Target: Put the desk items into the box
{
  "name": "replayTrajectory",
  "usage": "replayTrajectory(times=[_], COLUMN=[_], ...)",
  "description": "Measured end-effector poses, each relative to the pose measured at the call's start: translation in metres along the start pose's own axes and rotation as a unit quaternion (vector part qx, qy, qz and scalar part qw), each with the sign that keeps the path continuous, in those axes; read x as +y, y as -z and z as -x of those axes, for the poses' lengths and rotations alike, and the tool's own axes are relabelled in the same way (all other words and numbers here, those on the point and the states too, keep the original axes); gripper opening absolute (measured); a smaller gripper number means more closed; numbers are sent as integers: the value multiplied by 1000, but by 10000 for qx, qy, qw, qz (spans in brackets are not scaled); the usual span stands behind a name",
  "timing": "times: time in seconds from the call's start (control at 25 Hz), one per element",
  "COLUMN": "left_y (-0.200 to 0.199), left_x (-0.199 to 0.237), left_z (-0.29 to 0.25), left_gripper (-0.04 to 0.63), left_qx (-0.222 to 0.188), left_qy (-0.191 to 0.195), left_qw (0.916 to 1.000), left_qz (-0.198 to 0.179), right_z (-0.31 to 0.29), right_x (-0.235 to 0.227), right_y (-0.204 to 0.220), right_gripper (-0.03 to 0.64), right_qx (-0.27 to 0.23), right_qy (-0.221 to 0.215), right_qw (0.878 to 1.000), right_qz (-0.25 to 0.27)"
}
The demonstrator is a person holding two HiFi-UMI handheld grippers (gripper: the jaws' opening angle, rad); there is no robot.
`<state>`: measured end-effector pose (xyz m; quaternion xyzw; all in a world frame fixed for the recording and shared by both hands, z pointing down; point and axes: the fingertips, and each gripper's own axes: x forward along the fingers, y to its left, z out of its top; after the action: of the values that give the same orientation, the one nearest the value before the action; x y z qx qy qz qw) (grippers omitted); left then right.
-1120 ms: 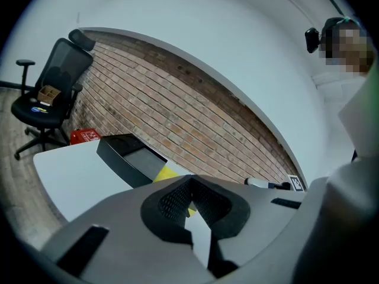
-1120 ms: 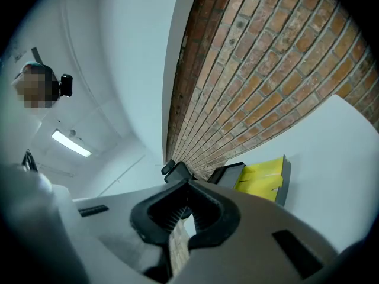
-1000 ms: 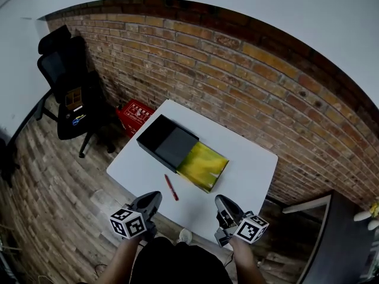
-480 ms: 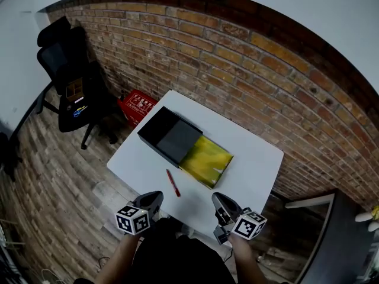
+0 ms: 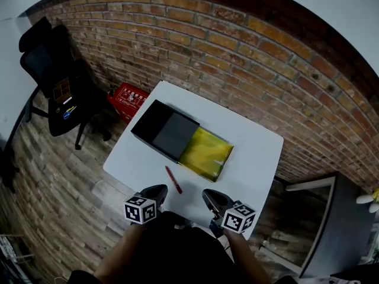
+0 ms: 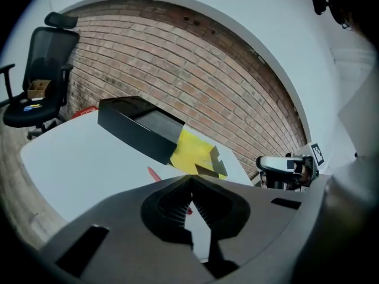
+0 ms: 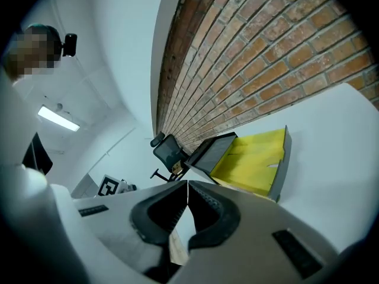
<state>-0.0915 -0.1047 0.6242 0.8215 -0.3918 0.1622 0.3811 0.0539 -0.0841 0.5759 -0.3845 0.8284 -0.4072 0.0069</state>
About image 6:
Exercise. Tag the red crate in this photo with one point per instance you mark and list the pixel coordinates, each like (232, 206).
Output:
(86, 111)

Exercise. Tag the wooden organizer box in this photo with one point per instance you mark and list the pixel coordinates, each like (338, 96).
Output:
(38, 89)

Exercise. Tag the red pen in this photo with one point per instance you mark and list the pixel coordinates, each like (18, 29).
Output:
(154, 174)

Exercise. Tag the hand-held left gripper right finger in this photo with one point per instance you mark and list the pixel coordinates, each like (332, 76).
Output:
(231, 214)

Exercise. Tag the black office chair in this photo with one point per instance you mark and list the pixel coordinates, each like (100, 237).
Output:
(47, 52)

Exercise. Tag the white table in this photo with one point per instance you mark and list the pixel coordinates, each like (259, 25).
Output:
(83, 164)

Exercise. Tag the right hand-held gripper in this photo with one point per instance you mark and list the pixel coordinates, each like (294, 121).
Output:
(275, 164)

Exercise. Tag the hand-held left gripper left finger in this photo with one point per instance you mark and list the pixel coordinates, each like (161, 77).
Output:
(160, 217)

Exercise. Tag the black head-worn camera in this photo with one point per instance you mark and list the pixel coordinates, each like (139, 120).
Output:
(319, 1)

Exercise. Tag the black box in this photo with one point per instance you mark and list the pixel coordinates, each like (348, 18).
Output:
(133, 132)

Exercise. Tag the blue scissors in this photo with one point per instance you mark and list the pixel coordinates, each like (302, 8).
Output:
(31, 107)

